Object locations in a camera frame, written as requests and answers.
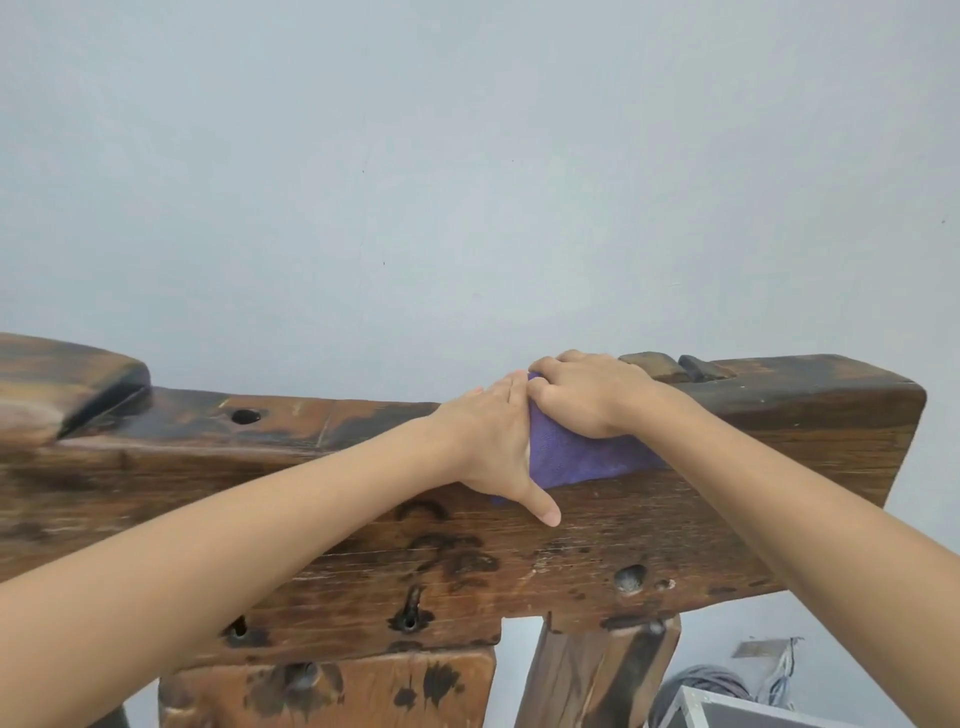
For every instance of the person's left hand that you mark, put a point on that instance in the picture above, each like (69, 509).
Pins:
(491, 442)

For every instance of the person's right hand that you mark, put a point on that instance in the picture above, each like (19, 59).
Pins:
(600, 394)

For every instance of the purple microfibre cloth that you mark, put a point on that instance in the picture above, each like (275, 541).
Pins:
(577, 461)

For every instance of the rustic wooden armchair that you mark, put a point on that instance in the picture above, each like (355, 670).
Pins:
(675, 540)

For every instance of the person's right forearm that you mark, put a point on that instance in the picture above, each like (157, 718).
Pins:
(810, 540)

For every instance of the person's left forearm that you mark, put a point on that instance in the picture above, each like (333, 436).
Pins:
(187, 600)

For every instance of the silver metal open box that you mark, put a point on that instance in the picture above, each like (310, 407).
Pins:
(720, 716)

